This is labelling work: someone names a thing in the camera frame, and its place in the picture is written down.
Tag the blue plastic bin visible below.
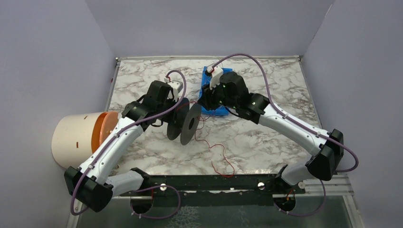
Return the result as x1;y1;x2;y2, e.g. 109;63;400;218
199;66;229;116

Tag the red wire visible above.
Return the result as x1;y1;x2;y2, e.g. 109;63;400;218
176;100;236;179

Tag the black cable spool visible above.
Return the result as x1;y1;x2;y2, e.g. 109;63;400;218
167;98;202;145

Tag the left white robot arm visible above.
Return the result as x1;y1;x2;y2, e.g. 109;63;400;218
64;80;186;212

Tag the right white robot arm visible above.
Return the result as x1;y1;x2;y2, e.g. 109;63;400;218
198;72;344;188

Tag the cream cylinder with orange lid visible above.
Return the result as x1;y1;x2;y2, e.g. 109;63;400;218
51;111;118;169

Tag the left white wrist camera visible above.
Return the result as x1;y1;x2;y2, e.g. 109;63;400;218
164;78;183;101

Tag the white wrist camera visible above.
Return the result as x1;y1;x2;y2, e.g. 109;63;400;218
164;78;183;101
205;65;223;90

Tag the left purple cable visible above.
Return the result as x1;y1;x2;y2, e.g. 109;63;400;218
69;69;187;217

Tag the purple cable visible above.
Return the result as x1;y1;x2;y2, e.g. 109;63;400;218
69;69;187;217
209;54;360;173

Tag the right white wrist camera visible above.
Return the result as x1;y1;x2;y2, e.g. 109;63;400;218
205;65;223;90

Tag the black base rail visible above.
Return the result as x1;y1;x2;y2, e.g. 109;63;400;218
123;174;305;207

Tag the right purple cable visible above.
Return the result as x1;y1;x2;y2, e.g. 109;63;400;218
209;54;360;173

